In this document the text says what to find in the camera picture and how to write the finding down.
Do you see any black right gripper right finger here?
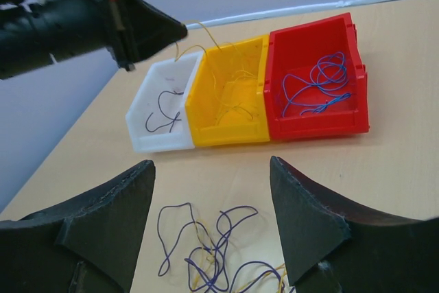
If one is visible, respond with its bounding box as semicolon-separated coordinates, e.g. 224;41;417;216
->
270;156;438;292

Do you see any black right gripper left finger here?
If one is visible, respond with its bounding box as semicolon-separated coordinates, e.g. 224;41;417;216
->
1;160;155;292

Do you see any single purple cable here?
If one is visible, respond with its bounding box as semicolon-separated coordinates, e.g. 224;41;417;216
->
145;89;185;134

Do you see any white plastic bin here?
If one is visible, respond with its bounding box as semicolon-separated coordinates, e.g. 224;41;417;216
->
126;51;203;153

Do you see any blue cable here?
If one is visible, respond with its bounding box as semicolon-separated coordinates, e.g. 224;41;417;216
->
308;51;350;95
281;73;353;119

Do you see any purple cable tangle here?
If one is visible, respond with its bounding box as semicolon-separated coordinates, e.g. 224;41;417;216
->
156;202;292;293

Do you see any yellow plastic bin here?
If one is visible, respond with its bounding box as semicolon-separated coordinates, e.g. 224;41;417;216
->
185;34;270;147

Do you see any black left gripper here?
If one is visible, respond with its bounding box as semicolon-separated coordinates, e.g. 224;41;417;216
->
1;0;188;80

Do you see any red plastic bin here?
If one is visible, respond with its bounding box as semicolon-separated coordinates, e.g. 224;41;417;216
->
264;12;370;140

